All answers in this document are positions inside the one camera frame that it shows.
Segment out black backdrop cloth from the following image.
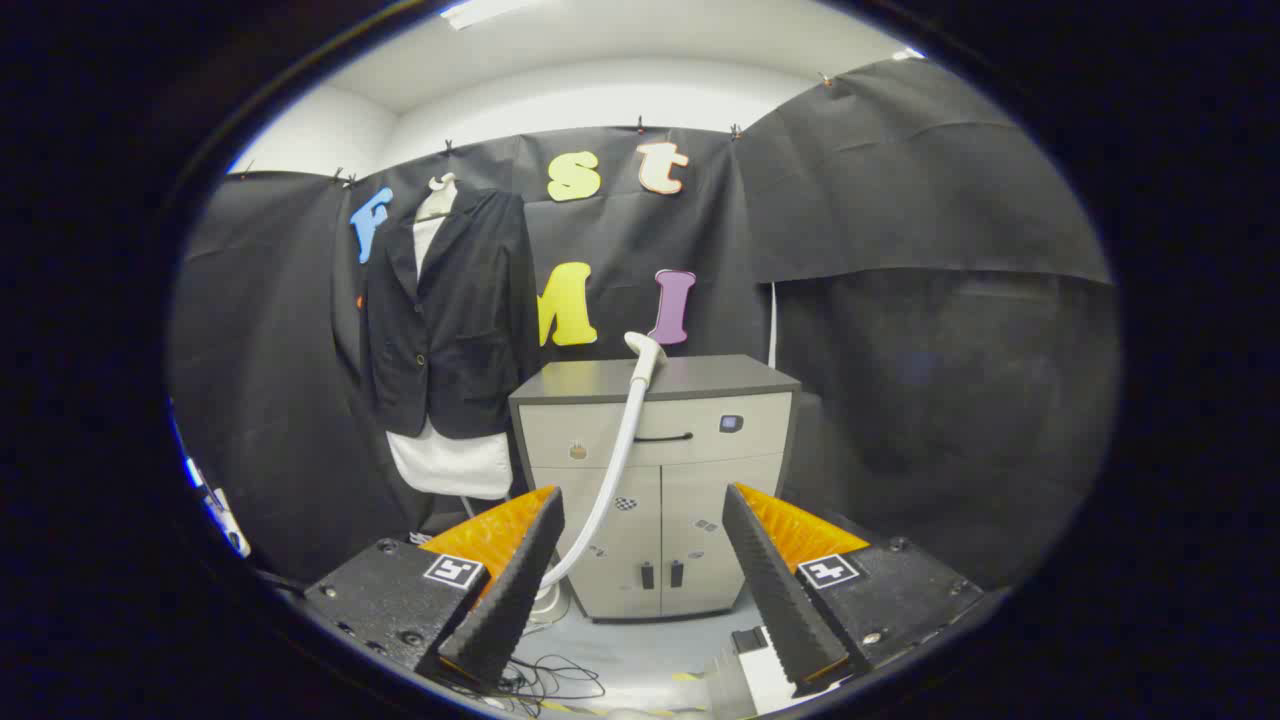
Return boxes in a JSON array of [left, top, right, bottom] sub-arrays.
[[170, 55, 1121, 591]]

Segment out black floor cables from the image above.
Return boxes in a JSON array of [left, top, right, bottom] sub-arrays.
[[440, 655, 606, 711]]

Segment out white shirt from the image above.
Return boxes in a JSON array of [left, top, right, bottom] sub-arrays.
[[385, 185, 516, 501]]

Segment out white garment steamer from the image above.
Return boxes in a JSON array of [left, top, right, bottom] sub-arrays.
[[528, 331, 667, 626]]

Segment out white ribbed object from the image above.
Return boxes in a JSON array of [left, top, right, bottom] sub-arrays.
[[705, 625, 851, 716]]

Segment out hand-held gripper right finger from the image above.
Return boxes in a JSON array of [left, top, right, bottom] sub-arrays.
[[722, 483, 986, 698]]

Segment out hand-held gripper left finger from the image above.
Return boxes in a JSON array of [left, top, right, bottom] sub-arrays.
[[303, 486, 566, 696]]

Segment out black suit jacket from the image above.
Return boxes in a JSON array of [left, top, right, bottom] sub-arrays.
[[358, 188, 541, 441]]

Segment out grey cabinet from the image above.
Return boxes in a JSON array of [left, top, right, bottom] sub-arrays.
[[508, 354, 801, 623]]

